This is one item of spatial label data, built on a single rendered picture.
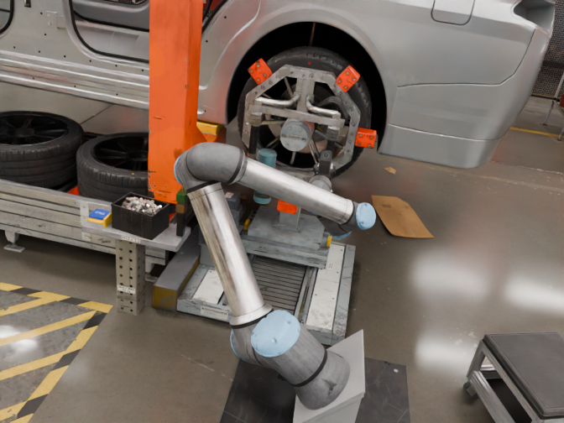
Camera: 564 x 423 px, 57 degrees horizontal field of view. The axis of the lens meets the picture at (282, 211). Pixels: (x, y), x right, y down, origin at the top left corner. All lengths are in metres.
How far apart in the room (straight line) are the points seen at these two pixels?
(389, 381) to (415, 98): 1.30
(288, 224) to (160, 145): 0.93
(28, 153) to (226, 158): 1.62
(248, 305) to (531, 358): 1.14
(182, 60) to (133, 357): 1.24
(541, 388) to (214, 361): 1.27
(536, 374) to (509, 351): 0.13
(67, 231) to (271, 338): 1.55
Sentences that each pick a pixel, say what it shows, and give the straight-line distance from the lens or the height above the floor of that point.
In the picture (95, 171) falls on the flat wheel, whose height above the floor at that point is 0.49.
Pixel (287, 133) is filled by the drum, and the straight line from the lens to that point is 2.33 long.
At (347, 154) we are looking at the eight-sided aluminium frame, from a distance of 2.48.
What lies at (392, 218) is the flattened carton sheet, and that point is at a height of 0.01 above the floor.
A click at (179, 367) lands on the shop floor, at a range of 2.29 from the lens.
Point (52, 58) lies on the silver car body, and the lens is 3.07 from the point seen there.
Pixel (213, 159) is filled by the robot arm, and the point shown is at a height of 1.03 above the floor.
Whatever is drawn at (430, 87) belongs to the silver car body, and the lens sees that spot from 2.54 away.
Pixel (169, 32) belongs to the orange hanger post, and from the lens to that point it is 2.13.
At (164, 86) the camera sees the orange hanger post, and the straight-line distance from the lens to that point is 2.18.
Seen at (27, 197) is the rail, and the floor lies 0.34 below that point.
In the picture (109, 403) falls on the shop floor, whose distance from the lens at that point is 2.18.
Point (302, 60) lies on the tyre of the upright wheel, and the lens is 2.48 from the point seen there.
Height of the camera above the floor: 1.62
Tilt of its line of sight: 28 degrees down
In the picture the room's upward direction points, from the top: 8 degrees clockwise
